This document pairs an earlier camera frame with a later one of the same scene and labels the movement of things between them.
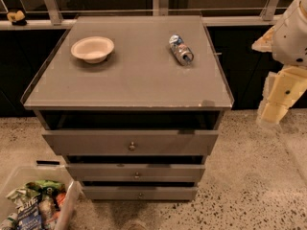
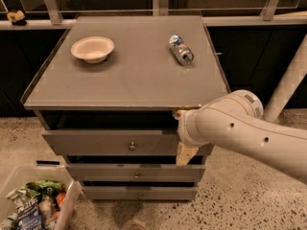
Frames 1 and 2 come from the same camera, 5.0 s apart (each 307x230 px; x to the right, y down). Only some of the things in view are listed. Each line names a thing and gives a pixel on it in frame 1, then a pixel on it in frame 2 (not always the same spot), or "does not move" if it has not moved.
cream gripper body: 290,38 → 184,127
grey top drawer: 132,142 does not move
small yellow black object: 17,18 does not move
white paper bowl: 92,49 does not move
